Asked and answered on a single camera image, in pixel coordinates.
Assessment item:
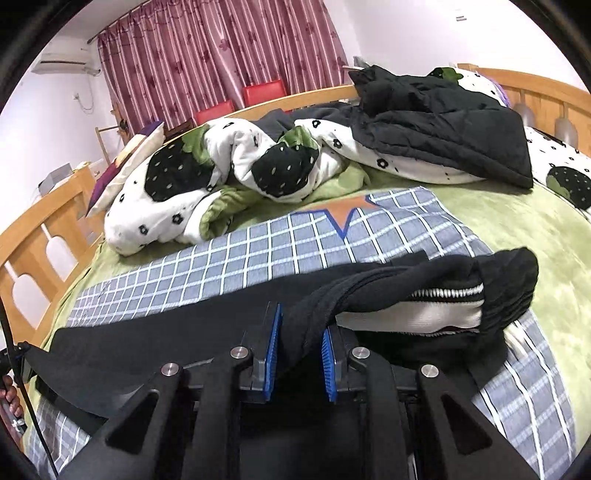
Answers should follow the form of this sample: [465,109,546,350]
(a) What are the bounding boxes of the red chair right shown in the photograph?
[242,79,287,107]

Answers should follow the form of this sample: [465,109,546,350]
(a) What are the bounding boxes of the maroon floral curtain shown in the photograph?
[96,1,346,132]

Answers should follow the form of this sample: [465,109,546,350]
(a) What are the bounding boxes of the wooden bed frame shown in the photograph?
[1,63,590,345]

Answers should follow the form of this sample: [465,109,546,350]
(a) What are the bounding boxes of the black quilted jacket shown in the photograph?
[250,66,533,198]

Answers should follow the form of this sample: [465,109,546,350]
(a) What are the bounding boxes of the purple orange pillow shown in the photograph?
[86,120,164,217]

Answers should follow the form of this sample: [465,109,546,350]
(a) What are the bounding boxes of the white strawberry print duvet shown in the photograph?
[102,68,590,256]

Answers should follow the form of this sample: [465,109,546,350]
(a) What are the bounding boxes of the blue checkered bed sheet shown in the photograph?
[22,185,578,480]

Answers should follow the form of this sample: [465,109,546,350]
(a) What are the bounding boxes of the person's left hand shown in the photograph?
[0,375,23,418]

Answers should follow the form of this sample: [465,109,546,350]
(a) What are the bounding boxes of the red chair left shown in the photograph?
[194,100,235,125]

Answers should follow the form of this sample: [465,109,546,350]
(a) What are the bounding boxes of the red chair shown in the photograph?
[194,100,235,125]
[242,79,287,107]

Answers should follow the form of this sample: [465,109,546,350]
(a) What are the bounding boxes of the white air conditioner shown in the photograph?
[31,46,101,76]

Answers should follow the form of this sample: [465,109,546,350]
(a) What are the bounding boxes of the wooden rack by wall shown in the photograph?
[95,106,131,165]

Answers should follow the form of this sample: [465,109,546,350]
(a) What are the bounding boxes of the black pants with white stripe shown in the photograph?
[24,248,539,418]

